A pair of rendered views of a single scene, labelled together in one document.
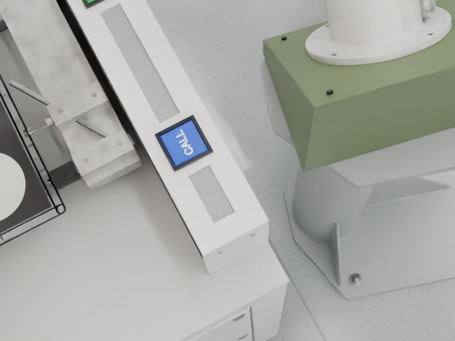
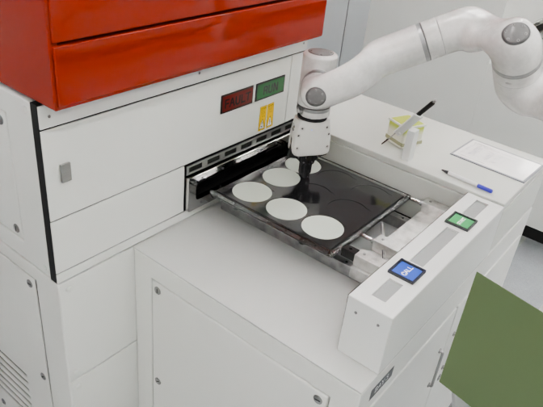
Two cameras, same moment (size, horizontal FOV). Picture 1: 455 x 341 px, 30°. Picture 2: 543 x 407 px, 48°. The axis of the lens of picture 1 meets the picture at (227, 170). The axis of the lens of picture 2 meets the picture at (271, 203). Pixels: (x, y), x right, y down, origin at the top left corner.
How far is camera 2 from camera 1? 0.79 m
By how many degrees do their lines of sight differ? 51
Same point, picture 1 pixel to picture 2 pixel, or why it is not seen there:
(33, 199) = (328, 242)
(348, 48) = not seen: hidden behind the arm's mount
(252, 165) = not seen: outside the picture
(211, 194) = (387, 291)
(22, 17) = (418, 223)
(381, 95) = (516, 311)
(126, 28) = (448, 238)
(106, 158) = (372, 261)
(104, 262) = (312, 300)
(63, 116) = (380, 241)
